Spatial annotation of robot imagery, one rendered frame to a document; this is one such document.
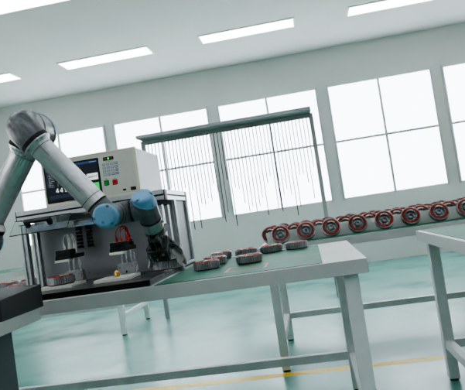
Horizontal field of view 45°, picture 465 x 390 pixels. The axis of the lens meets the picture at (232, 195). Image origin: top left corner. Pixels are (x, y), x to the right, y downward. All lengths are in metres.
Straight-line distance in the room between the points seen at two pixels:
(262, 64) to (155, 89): 1.74
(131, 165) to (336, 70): 6.66
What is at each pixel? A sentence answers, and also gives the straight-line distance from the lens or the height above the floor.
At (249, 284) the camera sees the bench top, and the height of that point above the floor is 0.71.
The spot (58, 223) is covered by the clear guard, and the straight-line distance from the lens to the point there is 2.31.
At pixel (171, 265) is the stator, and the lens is 2.05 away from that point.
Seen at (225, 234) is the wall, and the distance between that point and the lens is 8.73.
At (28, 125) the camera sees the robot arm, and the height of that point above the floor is 1.32.
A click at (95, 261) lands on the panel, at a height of 0.85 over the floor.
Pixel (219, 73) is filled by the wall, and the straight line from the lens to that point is 8.98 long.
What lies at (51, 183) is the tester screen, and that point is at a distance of 2.61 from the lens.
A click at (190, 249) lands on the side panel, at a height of 0.83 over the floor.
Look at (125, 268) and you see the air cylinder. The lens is 2.49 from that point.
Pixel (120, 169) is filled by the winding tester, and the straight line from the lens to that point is 2.50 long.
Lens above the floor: 0.95
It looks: 2 degrees up
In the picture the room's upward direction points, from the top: 8 degrees counter-clockwise
